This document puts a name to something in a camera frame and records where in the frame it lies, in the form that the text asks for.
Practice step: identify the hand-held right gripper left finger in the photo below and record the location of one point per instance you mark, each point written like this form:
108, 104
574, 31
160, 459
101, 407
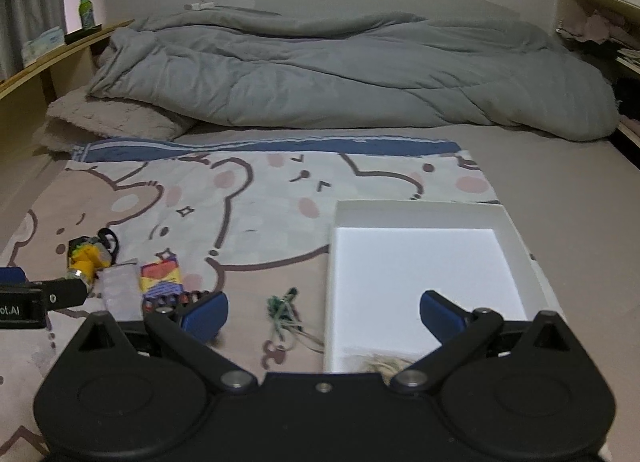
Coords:
206, 316

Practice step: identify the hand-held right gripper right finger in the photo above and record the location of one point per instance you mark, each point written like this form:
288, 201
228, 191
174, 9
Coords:
439, 314

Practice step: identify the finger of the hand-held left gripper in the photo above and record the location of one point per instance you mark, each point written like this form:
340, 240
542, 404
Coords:
11, 274
65, 293

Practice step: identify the yellow flashlight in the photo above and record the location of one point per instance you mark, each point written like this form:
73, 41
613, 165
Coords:
85, 259

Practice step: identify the clear plastic bag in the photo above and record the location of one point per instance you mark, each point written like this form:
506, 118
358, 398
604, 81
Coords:
119, 292

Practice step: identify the white cardboard box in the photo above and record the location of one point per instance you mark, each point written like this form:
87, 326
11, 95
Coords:
415, 262

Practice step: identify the colourful battery box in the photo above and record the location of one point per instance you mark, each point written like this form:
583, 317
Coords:
160, 277

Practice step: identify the dark brown pouch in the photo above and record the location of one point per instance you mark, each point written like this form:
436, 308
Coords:
111, 241

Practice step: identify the straw-coloured twine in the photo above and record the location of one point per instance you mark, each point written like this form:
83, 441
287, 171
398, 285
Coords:
387, 363

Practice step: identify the printed blanket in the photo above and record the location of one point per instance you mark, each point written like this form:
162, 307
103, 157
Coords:
250, 222

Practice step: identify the beige fluffy pillow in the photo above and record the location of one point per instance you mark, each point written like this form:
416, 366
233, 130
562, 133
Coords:
110, 119

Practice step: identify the wooden bedside shelf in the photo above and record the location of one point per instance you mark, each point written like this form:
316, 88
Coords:
30, 92

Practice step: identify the tissue pack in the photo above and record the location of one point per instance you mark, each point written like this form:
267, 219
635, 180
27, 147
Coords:
45, 43

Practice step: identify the black tray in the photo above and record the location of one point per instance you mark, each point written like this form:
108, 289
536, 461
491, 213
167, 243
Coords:
82, 34

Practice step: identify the grey curtain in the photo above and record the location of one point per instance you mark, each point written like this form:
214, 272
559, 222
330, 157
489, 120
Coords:
25, 22

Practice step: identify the grey duvet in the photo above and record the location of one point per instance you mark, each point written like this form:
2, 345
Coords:
325, 72

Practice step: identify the green glass bottle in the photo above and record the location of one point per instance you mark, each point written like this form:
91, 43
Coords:
86, 7

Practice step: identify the pink clothes pile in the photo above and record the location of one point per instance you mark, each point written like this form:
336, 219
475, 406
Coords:
595, 27

